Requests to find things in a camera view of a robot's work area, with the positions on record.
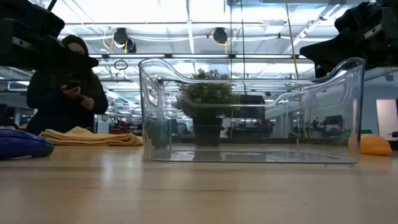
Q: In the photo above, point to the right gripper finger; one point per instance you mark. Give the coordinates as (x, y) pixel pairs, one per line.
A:
(329, 53)

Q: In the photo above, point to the small potted green plant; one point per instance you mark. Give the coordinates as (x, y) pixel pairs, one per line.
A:
(206, 93)

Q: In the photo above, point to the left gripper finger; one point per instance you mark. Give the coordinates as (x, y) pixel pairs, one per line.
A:
(74, 59)

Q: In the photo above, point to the long light rail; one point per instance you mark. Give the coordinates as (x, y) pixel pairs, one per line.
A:
(199, 56)

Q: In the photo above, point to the yellow folded cloth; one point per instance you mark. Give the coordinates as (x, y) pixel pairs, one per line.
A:
(90, 138)

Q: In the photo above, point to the orange toy produce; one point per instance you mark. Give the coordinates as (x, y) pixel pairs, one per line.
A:
(374, 144)

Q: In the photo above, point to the purple toy eggplant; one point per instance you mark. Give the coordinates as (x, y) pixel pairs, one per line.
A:
(21, 144)

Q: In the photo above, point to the clear plastic container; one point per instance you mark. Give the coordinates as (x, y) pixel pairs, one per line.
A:
(248, 156)

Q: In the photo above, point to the white panel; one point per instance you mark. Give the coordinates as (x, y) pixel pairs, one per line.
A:
(387, 119)

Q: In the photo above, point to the person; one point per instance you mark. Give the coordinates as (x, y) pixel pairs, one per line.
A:
(56, 109)

